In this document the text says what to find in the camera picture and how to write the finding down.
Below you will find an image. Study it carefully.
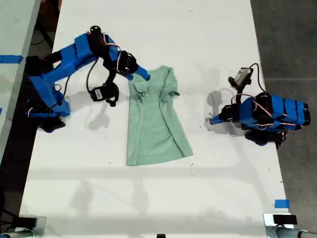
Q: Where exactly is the pale green T-shirt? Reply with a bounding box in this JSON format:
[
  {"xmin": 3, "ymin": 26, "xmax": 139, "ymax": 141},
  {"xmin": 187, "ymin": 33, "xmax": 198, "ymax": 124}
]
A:
[{"xmin": 125, "ymin": 65, "xmax": 194, "ymax": 167}]

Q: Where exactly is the small blue tape square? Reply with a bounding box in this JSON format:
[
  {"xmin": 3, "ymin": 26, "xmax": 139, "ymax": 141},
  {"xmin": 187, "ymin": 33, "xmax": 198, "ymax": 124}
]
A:
[{"xmin": 274, "ymin": 199, "xmax": 291, "ymax": 209}]

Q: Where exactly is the pale grey side table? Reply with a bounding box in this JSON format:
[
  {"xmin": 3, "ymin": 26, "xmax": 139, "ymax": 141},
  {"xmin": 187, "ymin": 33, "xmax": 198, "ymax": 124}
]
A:
[{"xmin": 0, "ymin": 0, "xmax": 42, "ymax": 156}]

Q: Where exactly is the long blue tape strip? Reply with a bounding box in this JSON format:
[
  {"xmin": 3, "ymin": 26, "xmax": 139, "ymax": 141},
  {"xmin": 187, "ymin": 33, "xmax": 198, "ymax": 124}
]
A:
[{"xmin": 0, "ymin": 55, "xmax": 24, "ymax": 65}]

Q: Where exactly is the small black box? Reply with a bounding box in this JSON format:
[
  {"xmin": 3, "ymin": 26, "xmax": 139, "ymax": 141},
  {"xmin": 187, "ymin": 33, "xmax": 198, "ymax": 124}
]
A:
[
  {"xmin": 272, "ymin": 214, "xmax": 298, "ymax": 225},
  {"xmin": 16, "ymin": 217, "xmax": 38, "ymax": 229}
]

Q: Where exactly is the grey metal pipe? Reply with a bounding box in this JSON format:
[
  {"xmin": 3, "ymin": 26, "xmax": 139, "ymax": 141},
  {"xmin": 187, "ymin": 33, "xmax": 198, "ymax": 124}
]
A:
[
  {"xmin": 0, "ymin": 229, "xmax": 36, "ymax": 238},
  {"xmin": 266, "ymin": 225, "xmax": 317, "ymax": 238}
]

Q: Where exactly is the black camera stalk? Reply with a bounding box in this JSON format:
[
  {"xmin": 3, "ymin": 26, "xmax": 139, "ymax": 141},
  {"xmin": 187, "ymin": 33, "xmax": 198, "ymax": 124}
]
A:
[
  {"xmin": 104, "ymin": 70, "xmax": 117, "ymax": 86},
  {"xmin": 230, "ymin": 85, "xmax": 247, "ymax": 106}
]

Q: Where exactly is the black camera box with label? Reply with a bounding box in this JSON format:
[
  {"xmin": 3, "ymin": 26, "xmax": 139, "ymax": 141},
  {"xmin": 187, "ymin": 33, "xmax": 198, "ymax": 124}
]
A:
[{"xmin": 90, "ymin": 83, "xmax": 120, "ymax": 108}]

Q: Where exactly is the grey black camera box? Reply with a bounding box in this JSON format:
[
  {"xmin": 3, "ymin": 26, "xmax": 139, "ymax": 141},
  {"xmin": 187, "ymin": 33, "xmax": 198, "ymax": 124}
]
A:
[{"xmin": 227, "ymin": 67, "xmax": 254, "ymax": 88}]

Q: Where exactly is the black camera cable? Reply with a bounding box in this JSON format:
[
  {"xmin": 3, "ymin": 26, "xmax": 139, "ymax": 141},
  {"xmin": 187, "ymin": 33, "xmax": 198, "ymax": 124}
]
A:
[
  {"xmin": 86, "ymin": 60, "xmax": 98, "ymax": 93},
  {"xmin": 249, "ymin": 63, "xmax": 267, "ymax": 94}
]

